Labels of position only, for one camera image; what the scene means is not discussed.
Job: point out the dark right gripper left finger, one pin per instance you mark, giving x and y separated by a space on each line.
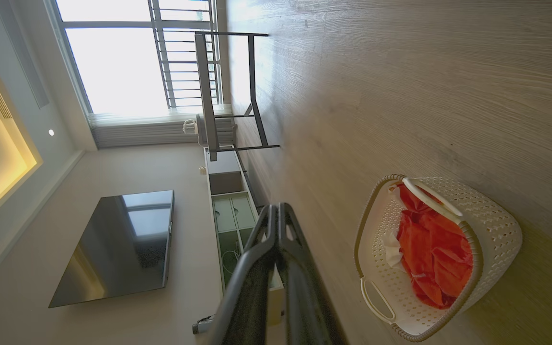
249 287

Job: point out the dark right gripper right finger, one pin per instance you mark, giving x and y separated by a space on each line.
304 297

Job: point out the red cloth garment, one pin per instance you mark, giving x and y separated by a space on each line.
434 249

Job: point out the small grey cylindrical device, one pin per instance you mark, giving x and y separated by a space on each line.
202 326

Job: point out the white low TV cabinet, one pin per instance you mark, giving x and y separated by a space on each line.
230 215

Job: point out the black flat television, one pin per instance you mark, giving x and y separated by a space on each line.
118 249

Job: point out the white sheer curtain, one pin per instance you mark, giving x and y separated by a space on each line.
137 132

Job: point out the white perforated laundry basket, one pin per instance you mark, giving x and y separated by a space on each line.
491 230

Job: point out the grey balcony railing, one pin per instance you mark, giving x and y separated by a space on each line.
180 57

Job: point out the dark grey metal-frame table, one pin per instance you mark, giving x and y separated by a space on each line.
206 96

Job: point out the large window frame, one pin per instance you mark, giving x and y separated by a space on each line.
113 67

